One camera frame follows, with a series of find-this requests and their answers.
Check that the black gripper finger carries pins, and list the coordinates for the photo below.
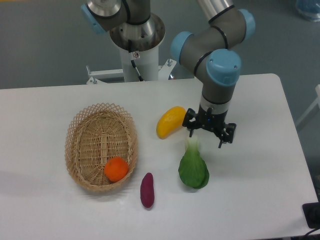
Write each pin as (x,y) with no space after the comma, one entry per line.
(190,121)
(227,133)

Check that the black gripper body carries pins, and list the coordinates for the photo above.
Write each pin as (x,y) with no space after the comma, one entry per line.
(214,123)

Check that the orange fruit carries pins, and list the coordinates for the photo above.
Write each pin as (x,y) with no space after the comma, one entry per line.
(116,169)

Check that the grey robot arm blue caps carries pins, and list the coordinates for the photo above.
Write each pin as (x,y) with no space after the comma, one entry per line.
(208,55)

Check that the woven wicker basket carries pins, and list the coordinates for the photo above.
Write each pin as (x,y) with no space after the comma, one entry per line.
(95,135)

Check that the yellow mango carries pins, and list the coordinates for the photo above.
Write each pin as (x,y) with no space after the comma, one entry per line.
(170,121)

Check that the green bok choy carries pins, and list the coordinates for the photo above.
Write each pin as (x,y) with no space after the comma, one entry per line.
(192,170)

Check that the purple sweet potato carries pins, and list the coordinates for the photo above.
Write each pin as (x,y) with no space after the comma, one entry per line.
(147,193)

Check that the black device at table edge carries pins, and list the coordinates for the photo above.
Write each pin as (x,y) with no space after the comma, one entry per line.
(312,214)

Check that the blue plastic bag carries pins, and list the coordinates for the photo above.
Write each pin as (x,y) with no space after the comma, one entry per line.
(309,9)

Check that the white frame at right edge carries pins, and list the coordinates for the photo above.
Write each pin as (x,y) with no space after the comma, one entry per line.
(310,111)

